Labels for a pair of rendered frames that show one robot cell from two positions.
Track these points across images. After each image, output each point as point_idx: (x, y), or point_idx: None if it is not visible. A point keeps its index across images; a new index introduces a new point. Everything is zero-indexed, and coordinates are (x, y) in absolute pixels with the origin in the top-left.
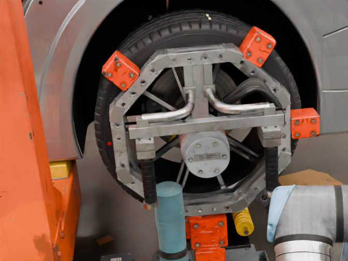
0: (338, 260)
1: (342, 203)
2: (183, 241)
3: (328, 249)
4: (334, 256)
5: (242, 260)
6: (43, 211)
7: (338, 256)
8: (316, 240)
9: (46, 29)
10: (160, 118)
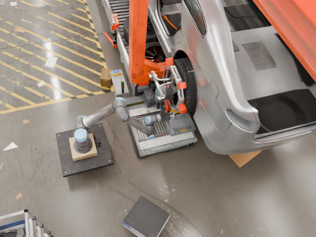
0: (209, 152)
1: (117, 107)
2: (157, 98)
3: (113, 109)
4: (211, 151)
5: (184, 121)
6: (131, 67)
7: (212, 152)
8: (112, 106)
9: (176, 40)
10: (153, 75)
